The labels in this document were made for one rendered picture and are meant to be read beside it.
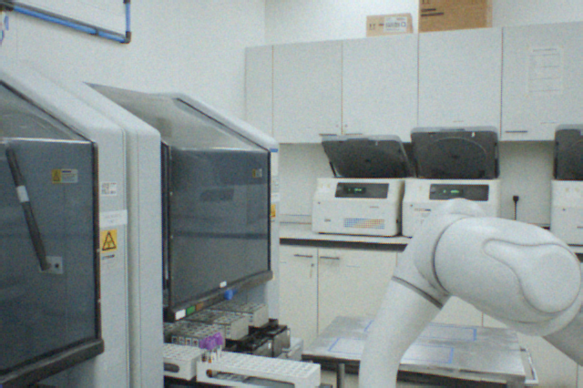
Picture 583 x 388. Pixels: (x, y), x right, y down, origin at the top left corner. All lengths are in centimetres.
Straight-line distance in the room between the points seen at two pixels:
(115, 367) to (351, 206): 258
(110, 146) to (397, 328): 72
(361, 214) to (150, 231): 243
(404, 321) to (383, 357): 7
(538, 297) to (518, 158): 341
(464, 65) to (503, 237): 313
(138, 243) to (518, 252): 88
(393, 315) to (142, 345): 68
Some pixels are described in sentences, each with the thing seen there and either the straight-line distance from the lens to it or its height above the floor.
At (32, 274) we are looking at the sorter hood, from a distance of 117.
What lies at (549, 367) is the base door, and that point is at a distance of 378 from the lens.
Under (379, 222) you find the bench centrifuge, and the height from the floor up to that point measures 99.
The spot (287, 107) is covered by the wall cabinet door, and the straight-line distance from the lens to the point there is 423.
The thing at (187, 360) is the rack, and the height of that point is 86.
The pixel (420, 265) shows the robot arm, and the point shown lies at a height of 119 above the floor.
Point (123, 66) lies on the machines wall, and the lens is 322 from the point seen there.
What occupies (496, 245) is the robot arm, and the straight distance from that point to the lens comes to 87.
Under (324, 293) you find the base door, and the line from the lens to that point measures 390.
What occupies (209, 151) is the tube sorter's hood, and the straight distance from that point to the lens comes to 166.
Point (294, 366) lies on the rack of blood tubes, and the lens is 152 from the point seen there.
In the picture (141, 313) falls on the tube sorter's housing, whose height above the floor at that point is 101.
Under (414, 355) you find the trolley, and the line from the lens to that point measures 176.
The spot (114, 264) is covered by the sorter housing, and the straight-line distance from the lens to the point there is 136.
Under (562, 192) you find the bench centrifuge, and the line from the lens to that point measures 366.
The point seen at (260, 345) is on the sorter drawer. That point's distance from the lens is 186.
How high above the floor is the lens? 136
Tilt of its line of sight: 3 degrees down
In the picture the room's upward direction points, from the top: straight up
